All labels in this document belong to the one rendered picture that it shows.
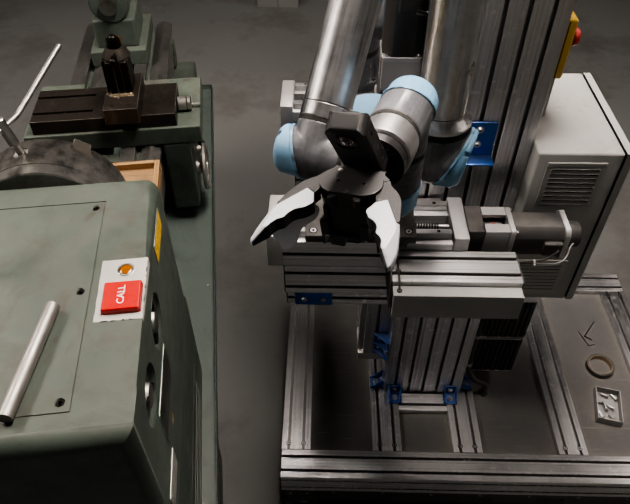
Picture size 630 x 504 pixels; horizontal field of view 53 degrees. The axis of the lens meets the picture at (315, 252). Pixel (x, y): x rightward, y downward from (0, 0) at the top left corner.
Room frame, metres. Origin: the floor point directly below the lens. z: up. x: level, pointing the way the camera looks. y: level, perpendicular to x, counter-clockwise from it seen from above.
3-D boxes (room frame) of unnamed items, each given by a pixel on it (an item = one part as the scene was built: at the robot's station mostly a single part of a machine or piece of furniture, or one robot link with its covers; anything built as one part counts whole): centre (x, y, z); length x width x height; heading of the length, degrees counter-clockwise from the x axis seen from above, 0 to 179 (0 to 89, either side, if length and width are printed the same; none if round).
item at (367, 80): (1.51, -0.10, 1.21); 0.15 x 0.15 x 0.10
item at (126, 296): (0.66, 0.31, 1.26); 0.06 x 0.06 x 0.02; 7
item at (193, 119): (1.75, 0.63, 0.89); 0.53 x 0.30 x 0.06; 97
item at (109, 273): (0.68, 0.32, 1.23); 0.13 x 0.08 x 0.06; 7
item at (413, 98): (0.72, -0.12, 1.56); 0.11 x 0.08 x 0.09; 158
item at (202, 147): (1.76, 0.43, 0.73); 0.27 x 0.12 x 0.27; 7
